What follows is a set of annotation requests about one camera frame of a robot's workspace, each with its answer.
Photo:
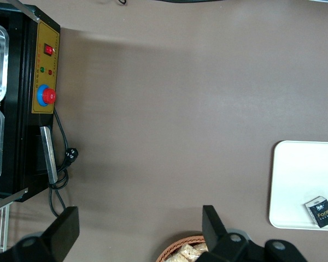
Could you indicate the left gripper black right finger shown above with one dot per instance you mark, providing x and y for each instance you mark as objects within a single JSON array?
[{"x": 213, "y": 232}]

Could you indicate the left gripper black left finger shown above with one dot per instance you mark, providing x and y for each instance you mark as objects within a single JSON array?
[{"x": 63, "y": 229}]

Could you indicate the cream plastic tray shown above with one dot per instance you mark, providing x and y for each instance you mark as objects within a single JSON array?
[{"x": 298, "y": 177}]

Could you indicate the clear beige cracker pack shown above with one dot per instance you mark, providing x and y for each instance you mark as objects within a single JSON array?
[
  {"x": 201, "y": 247},
  {"x": 190, "y": 249},
  {"x": 180, "y": 258}
]

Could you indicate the round wicker basket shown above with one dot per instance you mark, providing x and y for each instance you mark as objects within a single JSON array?
[{"x": 166, "y": 249}]

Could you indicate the black tissue pack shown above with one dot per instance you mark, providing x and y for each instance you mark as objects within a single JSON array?
[{"x": 322, "y": 214}]

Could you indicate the black food warmer machine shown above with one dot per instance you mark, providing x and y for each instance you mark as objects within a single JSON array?
[{"x": 19, "y": 109}]

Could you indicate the yellow machine control panel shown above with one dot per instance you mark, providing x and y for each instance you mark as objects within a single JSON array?
[{"x": 46, "y": 35}]

